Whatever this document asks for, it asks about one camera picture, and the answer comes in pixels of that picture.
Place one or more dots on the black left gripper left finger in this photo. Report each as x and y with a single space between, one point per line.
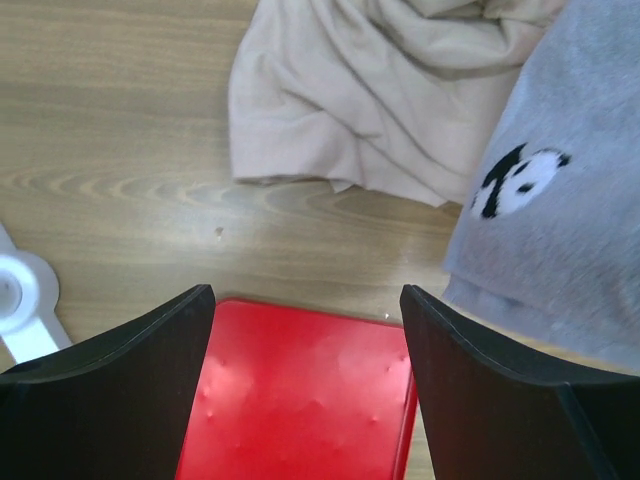
115 406

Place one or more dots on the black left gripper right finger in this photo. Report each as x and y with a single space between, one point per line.
494 408

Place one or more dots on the red tin lid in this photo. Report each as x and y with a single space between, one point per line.
289 393

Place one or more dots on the grey hanging towel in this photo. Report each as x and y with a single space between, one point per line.
547 245

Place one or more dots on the beige crumpled cloth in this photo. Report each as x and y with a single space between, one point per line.
399 97

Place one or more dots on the white clothes rack frame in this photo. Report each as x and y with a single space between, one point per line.
30 291

